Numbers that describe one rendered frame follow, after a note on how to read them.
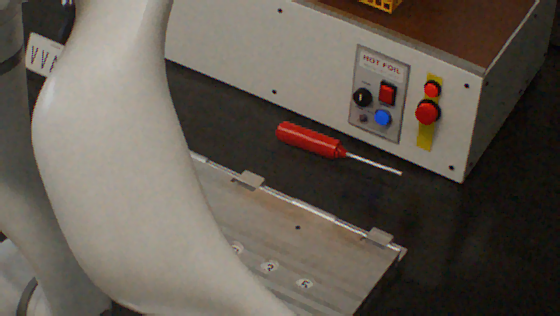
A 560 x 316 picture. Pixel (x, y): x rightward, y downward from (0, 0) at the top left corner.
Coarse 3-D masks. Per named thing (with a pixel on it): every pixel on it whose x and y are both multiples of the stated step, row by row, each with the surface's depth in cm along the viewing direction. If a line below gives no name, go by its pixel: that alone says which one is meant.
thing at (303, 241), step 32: (224, 192) 151; (256, 192) 152; (224, 224) 147; (256, 224) 147; (288, 224) 148; (320, 224) 148; (256, 256) 143; (288, 256) 144; (320, 256) 144; (352, 256) 144; (384, 256) 145; (288, 288) 140; (320, 288) 140; (352, 288) 140
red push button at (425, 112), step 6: (420, 102) 155; (426, 102) 154; (432, 102) 154; (420, 108) 154; (426, 108) 153; (432, 108) 154; (438, 108) 154; (420, 114) 154; (426, 114) 153; (432, 114) 153; (438, 114) 154; (420, 120) 155; (426, 120) 154; (432, 120) 154
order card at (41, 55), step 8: (32, 40) 171; (40, 40) 171; (48, 40) 170; (32, 48) 172; (40, 48) 171; (48, 48) 170; (56, 48) 169; (32, 56) 172; (40, 56) 171; (48, 56) 170; (56, 56) 170; (32, 64) 172; (40, 64) 171; (48, 64) 171; (40, 72) 172; (48, 72) 171
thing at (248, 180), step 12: (216, 168) 155; (240, 180) 154; (252, 180) 154; (264, 180) 154; (276, 192) 154; (348, 228) 149; (372, 228) 149; (372, 240) 147; (384, 240) 147; (396, 264) 147; (384, 288) 146; (372, 300) 143; (360, 312) 140
